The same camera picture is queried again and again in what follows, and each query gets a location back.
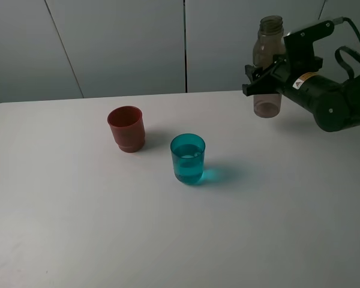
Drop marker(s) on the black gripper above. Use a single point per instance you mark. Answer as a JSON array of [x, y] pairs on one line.
[[281, 75]]

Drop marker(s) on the smoky transparent water bottle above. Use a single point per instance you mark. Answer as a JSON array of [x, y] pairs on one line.
[[269, 43]]

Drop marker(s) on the teal transparent plastic cup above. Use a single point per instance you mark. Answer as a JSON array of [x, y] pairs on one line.
[[188, 154]]

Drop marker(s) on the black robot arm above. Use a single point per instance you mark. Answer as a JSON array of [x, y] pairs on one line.
[[334, 106]]

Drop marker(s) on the red plastic cup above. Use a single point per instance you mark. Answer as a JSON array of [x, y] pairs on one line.
[[126, 124]]

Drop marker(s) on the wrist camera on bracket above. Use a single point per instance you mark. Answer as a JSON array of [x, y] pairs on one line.
[[300, 55]]

